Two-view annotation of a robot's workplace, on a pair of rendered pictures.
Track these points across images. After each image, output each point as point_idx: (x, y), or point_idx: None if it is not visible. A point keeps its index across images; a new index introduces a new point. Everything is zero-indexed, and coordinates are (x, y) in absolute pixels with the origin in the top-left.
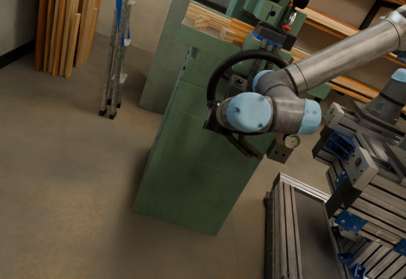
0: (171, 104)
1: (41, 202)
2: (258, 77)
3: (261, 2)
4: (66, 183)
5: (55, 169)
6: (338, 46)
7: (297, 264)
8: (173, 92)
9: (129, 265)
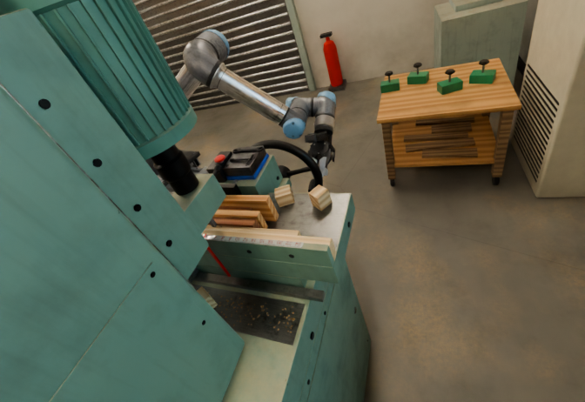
0: (346, 261)
1: (467, 335)
2: (302, 122)
3: (202, 197)
4: (458, 371)
5: (486, 398)
6: (258, 88)
7: None
8: (332, 361)
9: (365, 281)
